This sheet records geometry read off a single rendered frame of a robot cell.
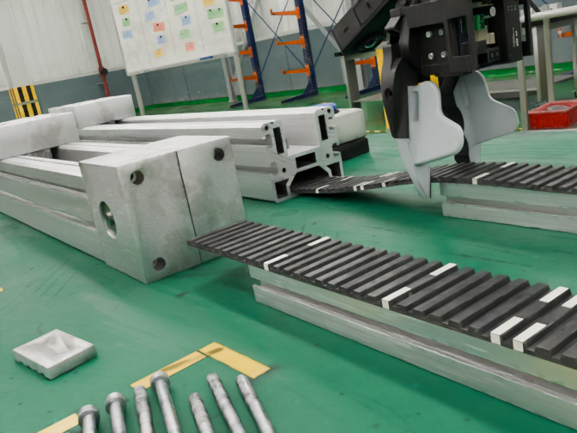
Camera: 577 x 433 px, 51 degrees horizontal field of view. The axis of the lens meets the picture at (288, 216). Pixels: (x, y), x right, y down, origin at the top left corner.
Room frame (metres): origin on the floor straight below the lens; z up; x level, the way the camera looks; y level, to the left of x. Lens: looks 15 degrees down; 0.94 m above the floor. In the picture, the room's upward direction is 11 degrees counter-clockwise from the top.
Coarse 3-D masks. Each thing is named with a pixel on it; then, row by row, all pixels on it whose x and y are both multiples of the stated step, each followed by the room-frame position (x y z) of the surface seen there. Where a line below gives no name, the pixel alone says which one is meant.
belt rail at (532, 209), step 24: (456, 192) 0.47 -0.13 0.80; (480, 192) 0.45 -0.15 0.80; (504, 192) 0.43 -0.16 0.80; (528, 192) 0.41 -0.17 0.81; (552, 192) 0.40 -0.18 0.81; (456, 216) 0.47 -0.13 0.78; (480, 216) 0.45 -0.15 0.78; (504, 216) 0.43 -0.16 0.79; (528, 216) 0.42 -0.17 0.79; (552, 216) 0.40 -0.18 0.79; (576, 216) 0.39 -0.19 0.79
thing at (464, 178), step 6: (492, 162) 0.49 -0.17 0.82; (498, 162) 0.48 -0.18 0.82; (504, 162) 0.48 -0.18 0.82; (474, 168) 0.48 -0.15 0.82; (480, 168) 0.48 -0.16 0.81; (486, 168) 0.47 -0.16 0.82; (492, 168) 0.47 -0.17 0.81; (462, 174) 0.47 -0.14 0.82; (468, 174) 0.47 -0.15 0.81; (474, 174) 0.46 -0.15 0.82; (480, 174) 0.46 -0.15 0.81; (450, 180) 0.47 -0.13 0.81; (456, 180) 0.46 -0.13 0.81; (462, 180) 0.46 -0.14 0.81; (468, 180) 0.45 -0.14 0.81
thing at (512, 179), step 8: (528, 168) 0.45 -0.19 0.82; (536, 168) 0.44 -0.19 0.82; (544, 168) 0.44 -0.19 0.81; (504, 176) 0.44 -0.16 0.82; (512, 176) 0.43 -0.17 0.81; (520, 176) 0.43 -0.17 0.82; (528, 176) 0.43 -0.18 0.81; (496, 184) 0.43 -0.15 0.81; (504, 184) 0.43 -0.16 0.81; (512, 184) 0.42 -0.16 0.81
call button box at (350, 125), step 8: (336, 112) 0.82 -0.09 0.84; (344, 112) 0.82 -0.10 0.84; (352, 112) 0.81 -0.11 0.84; (360, 112) 0.82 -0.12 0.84; (328, 120) 0.78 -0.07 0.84; (336, 120) 0.79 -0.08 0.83; (344, 120) 0.80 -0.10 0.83; (352, 120) 0.81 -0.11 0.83; (360, 120) 0.81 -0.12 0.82; (344, 128) 0.80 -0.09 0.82; (352, 128) 0.81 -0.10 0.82; (360, 128) 0.81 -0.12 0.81; (344, 136) 0.80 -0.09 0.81; (352, 136) 0.80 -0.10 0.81; (360, 136) 0.81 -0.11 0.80; (344, 144) 0.80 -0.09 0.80; (352, 144) 0.80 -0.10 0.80; (360, 144) 0.81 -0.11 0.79; (344, 152) 0.79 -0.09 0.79; (352, 152) 0.80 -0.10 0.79; (360, 152) 0.81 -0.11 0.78
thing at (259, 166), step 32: (96, 128) 1.04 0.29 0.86; (128, 128) 0.93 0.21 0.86; (160, 128) 0.83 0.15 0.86; (192, 128) 0.75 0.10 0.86; (224, 128) 0.69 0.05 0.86; (256, 128) 0.64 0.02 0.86; (288, 128) 0.71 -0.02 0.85; (320, 128) 0.69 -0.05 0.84; (256, 160) 0.65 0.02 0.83; (288, 160) 0.65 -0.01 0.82; (320, 160) 0.67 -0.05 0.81; (256, 192) 0.66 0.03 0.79; (288, 192) 0.64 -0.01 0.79
